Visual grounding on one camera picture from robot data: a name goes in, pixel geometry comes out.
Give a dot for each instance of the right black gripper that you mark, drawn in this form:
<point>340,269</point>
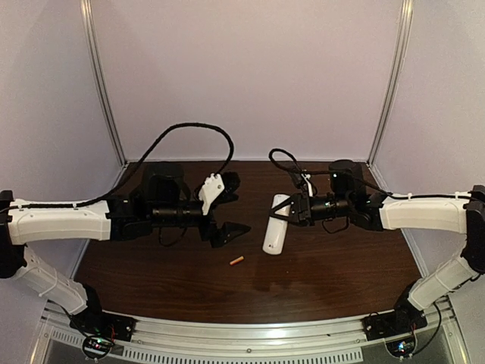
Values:
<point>304,208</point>

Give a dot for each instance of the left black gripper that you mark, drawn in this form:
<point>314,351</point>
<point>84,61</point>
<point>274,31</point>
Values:
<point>207,218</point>

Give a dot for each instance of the white remote control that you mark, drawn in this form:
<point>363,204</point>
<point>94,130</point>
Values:
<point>274,237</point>

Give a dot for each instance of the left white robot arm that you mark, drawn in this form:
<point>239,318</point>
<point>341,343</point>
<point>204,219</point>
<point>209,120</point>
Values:
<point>162,200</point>

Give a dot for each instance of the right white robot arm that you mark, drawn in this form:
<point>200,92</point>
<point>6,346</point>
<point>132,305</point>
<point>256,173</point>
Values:
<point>462,213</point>

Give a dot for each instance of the orange battery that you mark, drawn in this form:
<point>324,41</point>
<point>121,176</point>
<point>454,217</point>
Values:
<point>237,260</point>

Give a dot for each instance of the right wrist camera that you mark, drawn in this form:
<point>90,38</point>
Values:
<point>302,181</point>

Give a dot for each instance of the aluminium front rail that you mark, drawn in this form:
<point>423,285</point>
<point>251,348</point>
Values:
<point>341,340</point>

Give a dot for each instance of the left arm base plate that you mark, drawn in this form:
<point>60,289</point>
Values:
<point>107,325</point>

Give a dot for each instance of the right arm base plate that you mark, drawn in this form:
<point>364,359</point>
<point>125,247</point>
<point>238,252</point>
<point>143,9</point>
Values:
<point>392,323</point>

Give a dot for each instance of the right aluminium frame post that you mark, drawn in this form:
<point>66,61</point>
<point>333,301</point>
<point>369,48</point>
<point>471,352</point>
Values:
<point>397,64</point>

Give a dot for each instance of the aluminium frame post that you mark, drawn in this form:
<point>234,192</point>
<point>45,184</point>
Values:
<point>397,64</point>
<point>99,79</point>

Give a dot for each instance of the left aluminium frame post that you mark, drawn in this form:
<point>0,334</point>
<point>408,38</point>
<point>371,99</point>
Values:
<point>99,79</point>

